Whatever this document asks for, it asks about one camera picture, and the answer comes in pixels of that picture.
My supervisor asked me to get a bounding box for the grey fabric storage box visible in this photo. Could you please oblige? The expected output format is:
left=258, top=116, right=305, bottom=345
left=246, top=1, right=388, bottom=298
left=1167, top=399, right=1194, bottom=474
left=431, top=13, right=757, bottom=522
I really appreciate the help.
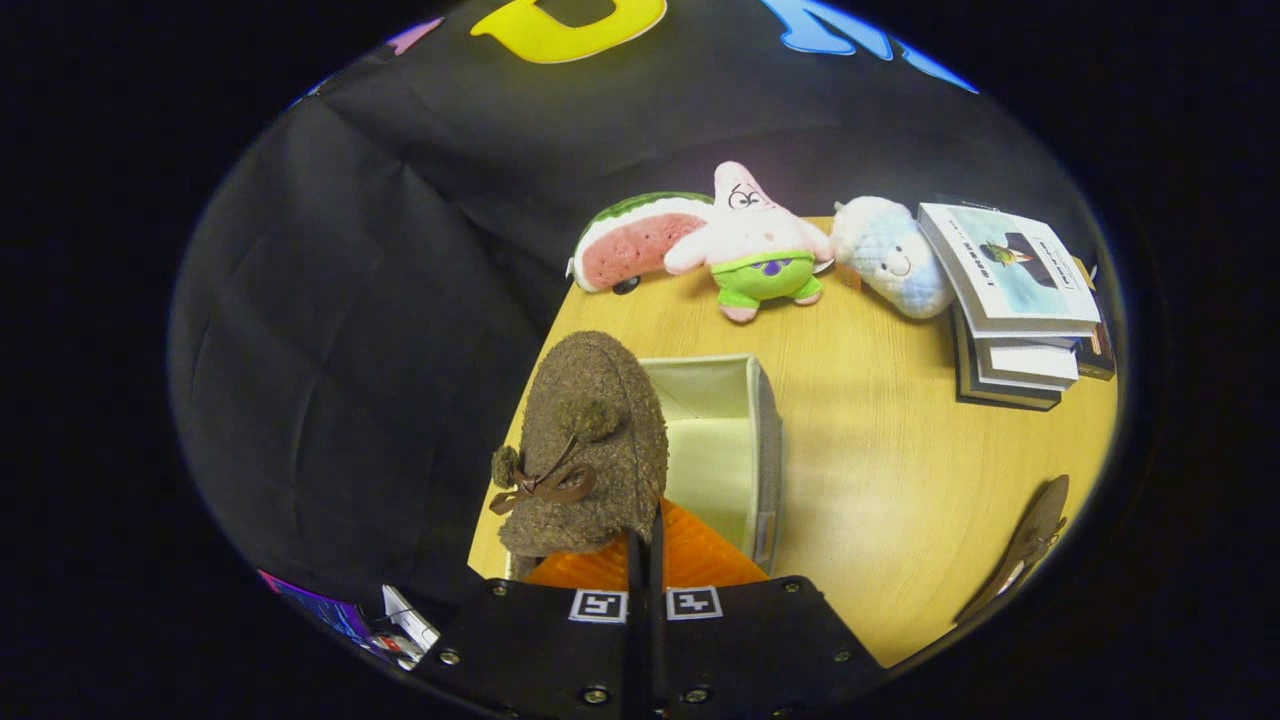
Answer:
left=505, top=353, right=784, bottom=581

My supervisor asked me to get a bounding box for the white paperback book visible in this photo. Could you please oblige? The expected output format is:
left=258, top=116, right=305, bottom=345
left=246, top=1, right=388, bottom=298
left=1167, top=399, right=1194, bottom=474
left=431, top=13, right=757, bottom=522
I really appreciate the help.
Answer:
left=958, top=335, right=1081, bottom=391

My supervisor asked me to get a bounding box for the white book with portrait cover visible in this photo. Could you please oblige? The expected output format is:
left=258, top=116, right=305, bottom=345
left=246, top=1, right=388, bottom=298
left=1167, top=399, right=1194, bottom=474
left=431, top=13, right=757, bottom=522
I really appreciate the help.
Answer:
left=918, top=203, right=1101, bottom=339

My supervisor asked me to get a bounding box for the watermelon slice plush toy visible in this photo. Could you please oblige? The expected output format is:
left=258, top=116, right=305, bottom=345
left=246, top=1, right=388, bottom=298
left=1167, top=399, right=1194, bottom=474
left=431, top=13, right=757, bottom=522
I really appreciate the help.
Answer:
left=567, top=192, right=714, bottom=294

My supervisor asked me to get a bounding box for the pink starfish plush toy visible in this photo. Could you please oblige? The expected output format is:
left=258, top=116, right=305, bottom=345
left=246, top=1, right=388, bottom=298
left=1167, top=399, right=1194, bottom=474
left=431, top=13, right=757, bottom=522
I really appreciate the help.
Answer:
left=663, top=162, right=836, bottom=323

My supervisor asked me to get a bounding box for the colourful printed booklet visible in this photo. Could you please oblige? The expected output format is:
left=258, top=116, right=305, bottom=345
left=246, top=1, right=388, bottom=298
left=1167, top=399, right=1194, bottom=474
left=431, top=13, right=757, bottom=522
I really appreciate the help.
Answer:
left=260, top=570, right=373, bottom=646

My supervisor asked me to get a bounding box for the dark-covered book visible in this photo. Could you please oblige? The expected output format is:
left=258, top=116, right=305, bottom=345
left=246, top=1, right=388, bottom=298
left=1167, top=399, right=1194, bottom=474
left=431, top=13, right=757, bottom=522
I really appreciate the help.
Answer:
left=953, top=305, right=1063, bottom=412

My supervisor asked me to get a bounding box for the pale blue plush toy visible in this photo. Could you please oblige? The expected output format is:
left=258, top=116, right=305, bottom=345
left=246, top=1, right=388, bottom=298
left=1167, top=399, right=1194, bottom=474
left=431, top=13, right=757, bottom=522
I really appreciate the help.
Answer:
left=830, top=196, right=956, bottom=321

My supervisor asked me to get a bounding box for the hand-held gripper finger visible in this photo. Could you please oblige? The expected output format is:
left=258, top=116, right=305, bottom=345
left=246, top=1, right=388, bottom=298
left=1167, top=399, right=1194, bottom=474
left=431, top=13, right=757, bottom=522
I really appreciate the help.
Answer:
left=652, top=498, right=889, bottom=720
left=412, top=530, right=643, bottom=720

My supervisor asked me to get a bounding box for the black book with orange print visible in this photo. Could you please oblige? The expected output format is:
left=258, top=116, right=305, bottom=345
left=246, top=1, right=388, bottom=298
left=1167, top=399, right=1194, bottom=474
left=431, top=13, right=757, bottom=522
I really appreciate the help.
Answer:
left=1072, top=258, right=1117, bottom=382

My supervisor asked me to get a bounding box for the brown fuzzy shoe with bow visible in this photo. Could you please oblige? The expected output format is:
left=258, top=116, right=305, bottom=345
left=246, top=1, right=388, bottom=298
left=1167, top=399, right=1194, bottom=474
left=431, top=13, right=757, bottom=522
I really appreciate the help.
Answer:
left=488, top=330, right=671, bottom=581
left=955, top=475, right=1071, bottom=626

